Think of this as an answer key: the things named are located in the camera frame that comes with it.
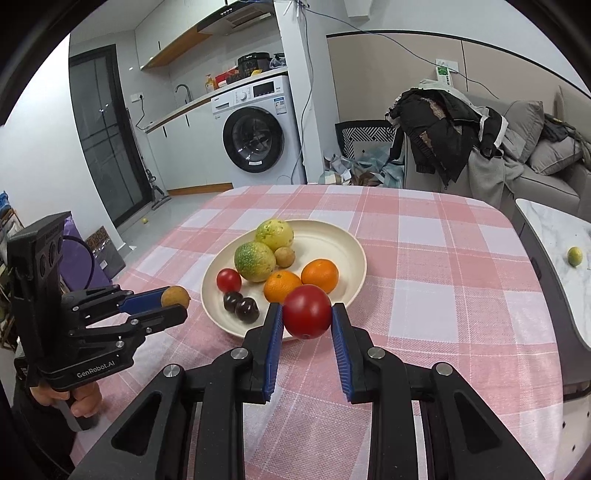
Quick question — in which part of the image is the black jacket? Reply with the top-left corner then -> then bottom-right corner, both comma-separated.
385,88 -> 509,185

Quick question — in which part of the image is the upright floor mop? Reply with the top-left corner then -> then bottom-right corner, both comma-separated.
124,106 -> 171,210

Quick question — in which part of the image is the orange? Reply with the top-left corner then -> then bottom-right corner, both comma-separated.
263,270 -> 303,304
301,259 -> 340,295

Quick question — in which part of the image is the black rice cooker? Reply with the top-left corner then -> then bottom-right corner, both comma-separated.
238,53 -> 271,78

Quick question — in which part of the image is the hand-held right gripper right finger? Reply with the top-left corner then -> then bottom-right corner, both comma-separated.
331,302 -> 546,480

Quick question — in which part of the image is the green white packet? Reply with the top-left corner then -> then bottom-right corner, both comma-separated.
435,59 -> 460,89

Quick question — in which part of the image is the black patterned storage basket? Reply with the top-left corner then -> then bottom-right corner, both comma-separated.
339,121 -> 407,162

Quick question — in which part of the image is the grey sofa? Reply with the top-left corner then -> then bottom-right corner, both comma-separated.
402,85 -> 591,222

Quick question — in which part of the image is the grey garment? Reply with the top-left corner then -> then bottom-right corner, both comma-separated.
466,148 -> 525,208

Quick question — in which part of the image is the purple bag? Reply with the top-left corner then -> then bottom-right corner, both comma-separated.
58,217 -> 95,296

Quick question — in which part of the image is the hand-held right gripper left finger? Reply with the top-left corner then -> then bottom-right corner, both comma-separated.
69,302 -> 284,480

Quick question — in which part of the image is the dark patterned cardboard box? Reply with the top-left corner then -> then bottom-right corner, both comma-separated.
85,225 -> 126,282

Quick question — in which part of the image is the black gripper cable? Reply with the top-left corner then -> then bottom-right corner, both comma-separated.
61,235 -> 96,291

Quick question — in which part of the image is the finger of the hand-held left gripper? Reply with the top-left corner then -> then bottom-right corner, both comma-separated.
69,305 -> 188,346
62,285 -> 172,319

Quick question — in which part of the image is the white washing machine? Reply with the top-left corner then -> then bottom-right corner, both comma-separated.
211,74 -> 306,188

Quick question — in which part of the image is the steel range hood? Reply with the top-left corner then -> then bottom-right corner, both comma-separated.
217,0 -> 273,24

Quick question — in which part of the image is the person's left hand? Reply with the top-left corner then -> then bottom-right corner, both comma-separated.
30,381 -> 103,418

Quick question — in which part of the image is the grey cushion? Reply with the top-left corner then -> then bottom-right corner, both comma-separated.
501,100 -> 546,162
526,136 -> 585,176

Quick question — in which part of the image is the green yellow round fruit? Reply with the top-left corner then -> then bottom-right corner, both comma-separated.
234,241 -> 277,283

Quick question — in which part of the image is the cream round plate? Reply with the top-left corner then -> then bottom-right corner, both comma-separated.
201,220 -> 368,342

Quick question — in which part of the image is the marble side table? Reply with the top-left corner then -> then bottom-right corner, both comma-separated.
513,198 -> 591,402

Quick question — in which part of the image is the white wall cabinet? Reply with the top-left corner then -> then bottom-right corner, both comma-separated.
139,14 -> 278,70

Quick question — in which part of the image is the pink checked tablecloth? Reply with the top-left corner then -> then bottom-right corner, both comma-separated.
74,185 -> 566,480

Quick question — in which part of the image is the red tomato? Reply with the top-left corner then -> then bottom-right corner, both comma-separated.
282,284 -> 333,341
216,268 -> 243,294

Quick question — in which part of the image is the dark glass door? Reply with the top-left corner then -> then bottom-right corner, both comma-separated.
69,44 -> 144,229

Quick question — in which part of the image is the white base cabinet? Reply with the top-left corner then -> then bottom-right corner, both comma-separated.
145,92 -> 232,195

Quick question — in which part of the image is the cluttered storage shelf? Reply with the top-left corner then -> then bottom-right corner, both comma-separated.
0,191 -> 26,352

